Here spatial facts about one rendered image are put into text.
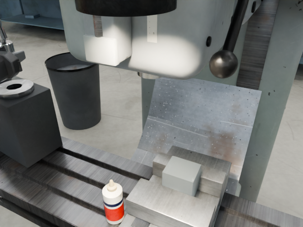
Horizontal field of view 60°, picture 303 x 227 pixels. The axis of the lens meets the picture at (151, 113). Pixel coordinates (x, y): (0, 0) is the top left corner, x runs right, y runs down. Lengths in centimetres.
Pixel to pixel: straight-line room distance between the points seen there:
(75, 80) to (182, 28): 206
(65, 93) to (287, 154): 196
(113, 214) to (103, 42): 38
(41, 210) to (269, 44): 68
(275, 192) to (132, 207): 170
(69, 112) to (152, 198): 207
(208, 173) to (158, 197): 12
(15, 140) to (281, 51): 70
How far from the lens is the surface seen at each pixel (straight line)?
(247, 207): 66
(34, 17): 655
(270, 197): 208
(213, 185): 55
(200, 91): 81
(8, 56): 65
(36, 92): 72
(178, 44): 29
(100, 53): 30
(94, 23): 29
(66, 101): 245
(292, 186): 222
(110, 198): 54
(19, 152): 76
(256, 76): 78
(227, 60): 28
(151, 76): 40
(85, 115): 252
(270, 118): 83
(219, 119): 80
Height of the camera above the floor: 145
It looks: 31 degrees down
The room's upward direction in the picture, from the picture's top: straight up
